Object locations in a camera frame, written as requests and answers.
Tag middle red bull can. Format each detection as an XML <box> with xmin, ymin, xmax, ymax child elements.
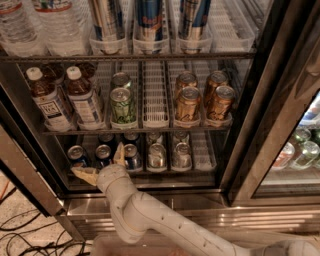
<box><xmin>135</xmin><ymin>0</ymin><xmax>163</xmax><ymax>54</ymax></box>

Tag gold can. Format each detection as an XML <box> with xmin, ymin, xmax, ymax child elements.
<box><xmin>204</xmin><ymin>70</ymin><xmax>229</xmax><ymax>107</ymax></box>
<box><xmin>175</xmin><ymin>71</ymin><xmax>198</xmax><ymax>97</ymax></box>
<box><xmin>206</xmin><ymin>85</ymin><xmax>235</xmax><ymax>121</ymax></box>
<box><xmin>175</xmin><ymin>86</ymin><xmax>201</xmax><ymax>122</ymax></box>

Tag right water bottle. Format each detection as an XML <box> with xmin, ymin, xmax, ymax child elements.
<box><xmin>32</xmin><ymin>0</ymin><xmax>86</xmax><ymax>57</ymax></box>

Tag green can behind glass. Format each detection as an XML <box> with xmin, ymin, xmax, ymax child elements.
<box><xmin>291</xmin><ymin>141</ymin><xmax>320</xmax><ymax>170</ymax></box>

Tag left water bottle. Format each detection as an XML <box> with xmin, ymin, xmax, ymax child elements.
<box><xmin>0</xmin><ymin>0</ymin><xmax>43</xmax><ymax>57</ymax></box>

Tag silver can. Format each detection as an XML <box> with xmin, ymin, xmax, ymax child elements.
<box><xmin>147</xmin><ymin>132</ymin><xmax>163</xmax><ymax>145</ymax></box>
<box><xmin>173</xmin><ymin>142</ymin><xmax>192</xmax><ymax>169</ymax></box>
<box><xmin>148</xmin><ymin>143</ymin><xmax>167</xmax><ymax>170</ymax></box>
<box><xmin>173</xmin><ymin>131</ymin><xmax>189</xmax><ymax>145</ymax></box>

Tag red can behind glass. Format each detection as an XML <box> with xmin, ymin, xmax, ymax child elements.
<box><xmin>272</xmin><ymin>142</ymin><xmax>295</xmax><ymax>170</ymax></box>

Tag water bottle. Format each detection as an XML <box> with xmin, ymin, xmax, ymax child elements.
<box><xmin>0</xmin><ymin>0</ymin><xmax>43</xmax><ymax>57</ymax></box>
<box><xmin>32</xmin><ymin>0</ymin><xmax>86</xmax><ymax>57</ymax></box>

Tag left clear plastic bin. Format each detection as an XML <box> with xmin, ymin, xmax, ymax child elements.
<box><xmin>90</xmin><ymin>233</ymin><xmax>193</xmax><ymax>256</ymax></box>

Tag back right gold can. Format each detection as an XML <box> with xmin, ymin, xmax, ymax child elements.
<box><xmin>204</xmin><ymin>70</ymin><xmax>229</xmax><ymax>107</ymax></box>

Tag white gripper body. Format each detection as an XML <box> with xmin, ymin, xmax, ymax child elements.
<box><xmin>96</xmin><ymin>164</ymin><xmax>131</xmax><ymax>195</ymax></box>

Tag clear plastic bin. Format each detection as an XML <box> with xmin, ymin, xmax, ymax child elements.
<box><xmin>215</xmin><ymin>231</ymin><xmax>320</xmax><ymax>256</ymax></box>
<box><xmin>90</xmin><ymin>233</ymin><xmax>193</xmax><ymax>256</ymax></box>

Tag back left gold can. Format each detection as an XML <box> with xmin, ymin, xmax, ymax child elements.
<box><xmin>175</xmin><ymin>71</ymin><xmax>198</xmax><ymax>97</ymax></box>

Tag front silver can left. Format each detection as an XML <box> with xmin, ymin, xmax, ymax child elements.
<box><xmin>148</xmin><ymin>143</ymin><xmax>167</xmax><ymax>170</ymax></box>

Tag right front tea bottle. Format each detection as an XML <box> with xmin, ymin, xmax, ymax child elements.
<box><xmin>67</xmin><ymin>66</ymin><xmax>103</xmax><ymax>124</ymax></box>

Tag right red bull can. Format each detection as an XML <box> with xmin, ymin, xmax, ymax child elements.
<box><xmin>178</xmin><ymin>0</ymin><xmax>211</xmax><ymax>54</ymax></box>

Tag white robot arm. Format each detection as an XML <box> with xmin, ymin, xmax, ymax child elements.
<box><xmin>72</xmin><ymin>145</ymin><xmax>320</xmax><ymax>256</ymax></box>

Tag left front tea bottle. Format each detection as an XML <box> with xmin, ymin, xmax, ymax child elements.
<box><xmin>26</xmin><ymin>67</ymin><xmax>72</xmax><ymax>132</ymax></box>

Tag back silver can right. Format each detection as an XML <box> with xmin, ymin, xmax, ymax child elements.
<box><xmin>173</xmin><ymin>131</ymin><xmax>189</xmax><ymax>145</ymax></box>

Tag black floor cables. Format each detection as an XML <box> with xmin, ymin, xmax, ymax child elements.
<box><xmin>0</xmin><ymin>186</ymin><xmax>92</xmax><ymax>256</ymax></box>

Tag empty white shelf tray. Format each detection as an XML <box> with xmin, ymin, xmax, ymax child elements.
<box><xmin>142</xmin><ymin>62</ymin><xmax>169</xmax><ymax>128</ymax></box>

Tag front green can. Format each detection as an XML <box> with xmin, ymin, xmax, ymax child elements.
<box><xmin>110</xmin><ymin>87</ymin><xmax>136</xmax><ymax>124</ymax></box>

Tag right clear plastic bin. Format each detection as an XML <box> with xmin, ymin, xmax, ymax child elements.
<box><xmin>215</xmin><ymin>231</ymin><xmax>320</xmax><ymax>256</ymax></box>

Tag open fridge glass door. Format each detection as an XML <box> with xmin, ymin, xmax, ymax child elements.
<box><xmin>0</xmin><ymin>83</ymin><xmax>85</xmax><ymax>241</ymax></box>

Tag front right gold can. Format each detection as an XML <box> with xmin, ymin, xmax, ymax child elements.
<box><xmin>206</xmin><ymin>85</ymin><xmax>235</xmax><ymax>121</ymax></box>

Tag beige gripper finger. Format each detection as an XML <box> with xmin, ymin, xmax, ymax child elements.
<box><xmin>113</xmin><ymin>142</ymin><xmax>125</xmax><ymax>166</ymax></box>
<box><xmin>71</xmin><ymin>167</ymin><xmax>98</xmax><ymax>186</ymax></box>

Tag front silver can right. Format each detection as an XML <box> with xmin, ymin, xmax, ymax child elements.
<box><xmin>173</xmin><ymin>142</ymin><xmax>192</xmax><ymax>169</ymax></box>

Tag pepsi can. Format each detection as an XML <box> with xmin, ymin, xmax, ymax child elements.
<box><xmin>123</xmin><ymin>132</ymin><xmax>140</xmax><ymax>147</ymax></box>
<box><xmin>67</xmin><ymin>145</ymin><xmax>90</xmax><ymax>167</ymax></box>
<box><xmin>98</xmin><ymin>133</ymin><xmax>117</xmax><ymax>152</ymax></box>
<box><xmin>124</xmin><ymin>144</ymin><xmax>142</xmax><ymax>171</ymax></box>
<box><xmin>95</xmin><ymin>144</ymin><xmax>113</xmax><ymax>169</ymax></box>

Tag front left gold can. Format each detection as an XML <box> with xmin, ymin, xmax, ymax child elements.
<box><xmin>175</xmin><ymin>86</ymin><xmax>201</xmax><ymax>122</ymax></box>

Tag back green can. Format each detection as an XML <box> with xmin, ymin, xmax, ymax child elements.
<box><xmin>110</xmin><ymin>72</ymin><xmax>132</xmax><ymax>90</ymax></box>

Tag back silver can left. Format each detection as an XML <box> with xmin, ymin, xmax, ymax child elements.
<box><xmin>147</xmin><ymin>132</ymin><xmax>163</xmax><ymax>145</ymax></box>

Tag tea bottle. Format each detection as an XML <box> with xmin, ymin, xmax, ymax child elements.
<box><xmin>26</xmin><ymin>67</ymin><xmax>72</xmax><ymax>132</ymax></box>
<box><xmin>67</xmin><ymin>66</ymin><xmax>103</xmax><ymax>124</ymax></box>

